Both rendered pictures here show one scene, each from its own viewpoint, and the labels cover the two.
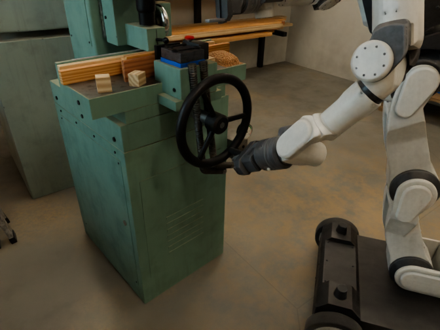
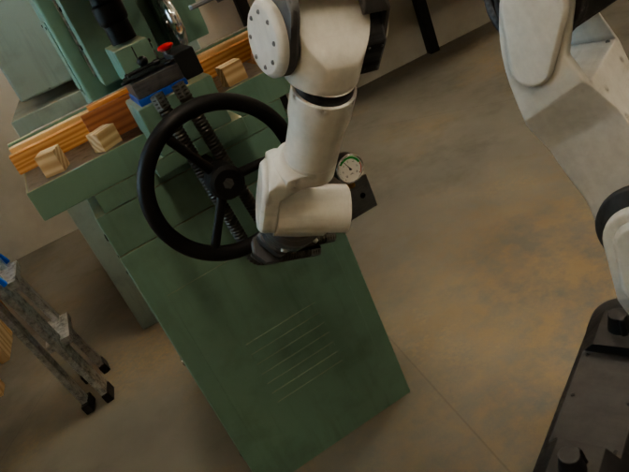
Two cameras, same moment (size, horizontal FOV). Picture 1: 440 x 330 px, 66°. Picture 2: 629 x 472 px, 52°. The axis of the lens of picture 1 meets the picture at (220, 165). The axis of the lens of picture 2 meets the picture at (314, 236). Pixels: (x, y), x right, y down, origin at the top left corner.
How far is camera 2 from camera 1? 0.57 m
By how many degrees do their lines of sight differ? 25
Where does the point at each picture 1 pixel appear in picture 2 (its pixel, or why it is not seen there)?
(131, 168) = (142, 277)
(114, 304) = not seen: outside the picture
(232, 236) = (434, 357)
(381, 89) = (311, 81)
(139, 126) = (131, 211)
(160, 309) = not seen: outside the picture
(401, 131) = (553, 113)
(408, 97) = (522, 43)
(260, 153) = not seen: hidden behind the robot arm
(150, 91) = (127, 153)
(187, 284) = (337, 454)
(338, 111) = (289, 135)
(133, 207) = (173, 336)
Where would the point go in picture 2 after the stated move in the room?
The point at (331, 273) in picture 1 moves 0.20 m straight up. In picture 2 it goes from (574, 422) to (553, 342)
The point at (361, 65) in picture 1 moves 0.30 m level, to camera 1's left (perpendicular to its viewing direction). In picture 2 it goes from (258, 51) to (47, 118)
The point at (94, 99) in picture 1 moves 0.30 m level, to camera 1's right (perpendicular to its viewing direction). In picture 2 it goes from (36, 191) to (172, 156)
